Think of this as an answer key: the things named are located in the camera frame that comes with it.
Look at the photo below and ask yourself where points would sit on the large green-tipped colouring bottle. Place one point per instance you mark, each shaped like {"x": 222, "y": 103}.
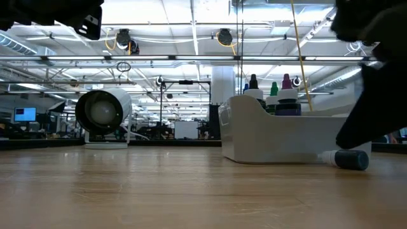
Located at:
{"x": 274, "y": 89}

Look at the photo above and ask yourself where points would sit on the white board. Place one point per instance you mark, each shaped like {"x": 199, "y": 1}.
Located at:
{"x": 186, "y": 130}

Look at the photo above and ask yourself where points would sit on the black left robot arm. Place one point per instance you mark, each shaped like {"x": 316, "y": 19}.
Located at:
{"x": 25, "y": 11}

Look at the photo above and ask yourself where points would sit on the black aluminium table frame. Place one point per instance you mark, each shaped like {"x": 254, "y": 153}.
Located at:
{"x": 47, "y": 143}

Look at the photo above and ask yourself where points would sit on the long ceiling light bar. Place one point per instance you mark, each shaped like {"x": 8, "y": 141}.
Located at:
{"x": 203, "y": 58}

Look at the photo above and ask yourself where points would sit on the black stand frame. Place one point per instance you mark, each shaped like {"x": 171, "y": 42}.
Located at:
{"x": 186, "y": 82}

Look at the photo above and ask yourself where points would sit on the large blue-tipped colouring bottle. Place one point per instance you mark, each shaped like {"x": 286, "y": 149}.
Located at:
{"x": 245, "y": 88}

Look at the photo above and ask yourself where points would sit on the white square pillar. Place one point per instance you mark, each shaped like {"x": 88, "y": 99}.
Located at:
{"x": 222, "y": 82}

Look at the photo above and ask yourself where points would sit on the grey plastic bin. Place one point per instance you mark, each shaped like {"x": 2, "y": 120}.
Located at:
{"x": 270, "y": 136}

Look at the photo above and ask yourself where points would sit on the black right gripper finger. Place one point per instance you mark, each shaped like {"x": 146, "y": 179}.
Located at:
{"x": 381, "y": 111}

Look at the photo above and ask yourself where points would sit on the large black-tipped colouring bottle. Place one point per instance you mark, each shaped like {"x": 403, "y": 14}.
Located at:
{"x": 253, "y": 93}

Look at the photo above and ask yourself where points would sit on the blue computer monitor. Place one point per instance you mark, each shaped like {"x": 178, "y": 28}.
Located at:
{"x": 25, "y": 114}

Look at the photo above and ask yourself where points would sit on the small blue dropper bottle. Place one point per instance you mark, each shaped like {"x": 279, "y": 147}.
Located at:
{"x": 353, "y": 160}

